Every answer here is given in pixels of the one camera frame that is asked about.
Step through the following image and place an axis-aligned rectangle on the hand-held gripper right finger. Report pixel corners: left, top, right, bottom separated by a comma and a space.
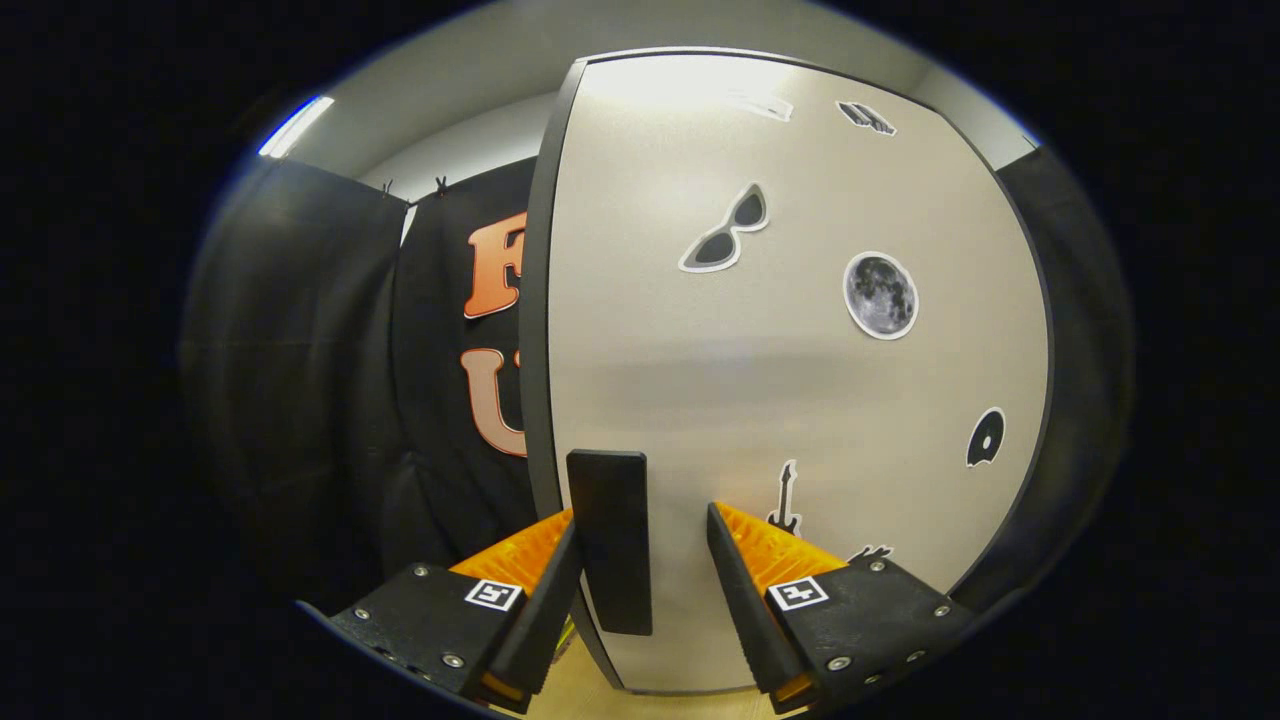
706, 500, 976, 713

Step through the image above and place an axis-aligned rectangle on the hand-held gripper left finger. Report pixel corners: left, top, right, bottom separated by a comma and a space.
325, 508, 584, 713

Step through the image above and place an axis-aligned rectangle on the black door handle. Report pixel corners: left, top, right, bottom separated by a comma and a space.
566, 449, 654, 637

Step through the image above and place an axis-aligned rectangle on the dark grey shoe cabinet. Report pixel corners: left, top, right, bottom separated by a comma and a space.
520, 45, 1057, 696

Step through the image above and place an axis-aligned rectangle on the black backdrop cloth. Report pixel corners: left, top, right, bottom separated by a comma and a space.
180, 145, 1136, 621

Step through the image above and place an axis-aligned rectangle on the ceiling light strip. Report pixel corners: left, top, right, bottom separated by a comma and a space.
256, 94, 337, 159

